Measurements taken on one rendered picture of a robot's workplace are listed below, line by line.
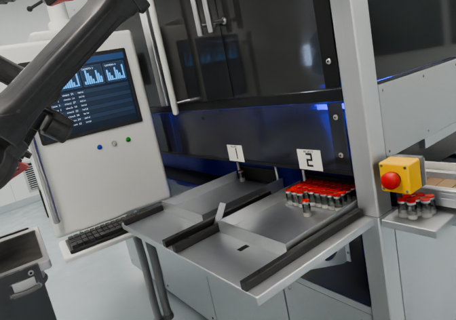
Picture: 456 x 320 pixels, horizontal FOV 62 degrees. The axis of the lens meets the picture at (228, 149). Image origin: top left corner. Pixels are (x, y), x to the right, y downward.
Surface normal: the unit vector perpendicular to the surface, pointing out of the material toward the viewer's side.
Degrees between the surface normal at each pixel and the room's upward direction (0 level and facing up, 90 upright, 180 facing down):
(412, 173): 90
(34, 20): 90
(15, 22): 90
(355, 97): 90
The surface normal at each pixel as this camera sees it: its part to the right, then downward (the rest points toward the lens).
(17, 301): 0.52, 0.07
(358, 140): -0.78, 0.28
